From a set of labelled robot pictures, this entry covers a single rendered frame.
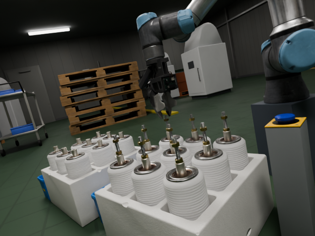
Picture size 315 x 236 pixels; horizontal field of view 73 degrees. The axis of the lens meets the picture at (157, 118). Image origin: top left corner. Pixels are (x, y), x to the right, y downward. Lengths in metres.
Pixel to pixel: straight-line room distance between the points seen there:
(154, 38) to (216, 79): 3.76
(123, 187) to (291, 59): 0.61
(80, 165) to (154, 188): 0.43
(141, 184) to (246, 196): 0.27
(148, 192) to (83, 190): 0.40
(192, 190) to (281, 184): 0.22
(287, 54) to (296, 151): 0.31
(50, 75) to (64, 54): 0.97
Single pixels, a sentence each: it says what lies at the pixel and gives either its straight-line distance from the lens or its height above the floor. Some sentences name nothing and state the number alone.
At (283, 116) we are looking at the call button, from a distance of 0.56.
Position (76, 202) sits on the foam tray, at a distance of 0.91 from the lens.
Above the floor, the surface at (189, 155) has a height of 0.24.
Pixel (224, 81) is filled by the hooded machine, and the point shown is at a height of 0.23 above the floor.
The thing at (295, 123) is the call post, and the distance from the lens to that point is 0.55.
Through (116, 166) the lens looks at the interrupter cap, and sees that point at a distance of 0.66.
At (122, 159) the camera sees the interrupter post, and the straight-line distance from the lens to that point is 0.66.
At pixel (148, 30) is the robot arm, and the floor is 0.64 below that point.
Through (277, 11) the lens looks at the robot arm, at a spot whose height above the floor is 0.59.
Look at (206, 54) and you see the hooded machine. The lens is 4.41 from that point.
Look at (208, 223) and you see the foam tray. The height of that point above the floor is 0.18.
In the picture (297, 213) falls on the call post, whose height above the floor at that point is 0.10.
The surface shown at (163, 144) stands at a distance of 0.79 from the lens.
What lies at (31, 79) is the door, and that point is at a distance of 9.23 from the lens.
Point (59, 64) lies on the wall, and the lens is 9.27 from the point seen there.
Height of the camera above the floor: 0.46
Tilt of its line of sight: 8 degrees down
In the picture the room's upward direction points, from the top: 13 degrees counter-clockwise
